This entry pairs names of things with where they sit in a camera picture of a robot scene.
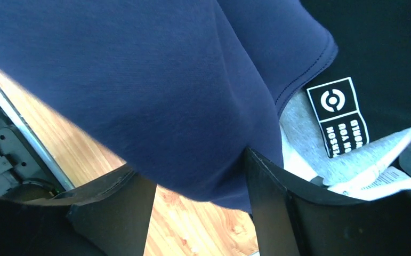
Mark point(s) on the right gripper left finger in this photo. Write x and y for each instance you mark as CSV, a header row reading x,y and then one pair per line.
x,y
107,216

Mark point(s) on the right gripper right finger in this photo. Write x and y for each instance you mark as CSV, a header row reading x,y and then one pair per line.
x,y
295,217

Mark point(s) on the navy blue garment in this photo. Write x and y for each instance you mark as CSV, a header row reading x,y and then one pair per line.
x,y
178,89

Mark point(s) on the black garment with label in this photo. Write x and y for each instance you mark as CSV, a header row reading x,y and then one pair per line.
x,y
365,94

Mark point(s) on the grey folded garment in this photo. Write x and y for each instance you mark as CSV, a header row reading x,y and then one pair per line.
x,y
299,125

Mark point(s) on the white toothpaste tube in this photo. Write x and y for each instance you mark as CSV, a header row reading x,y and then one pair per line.
x,y
380,170

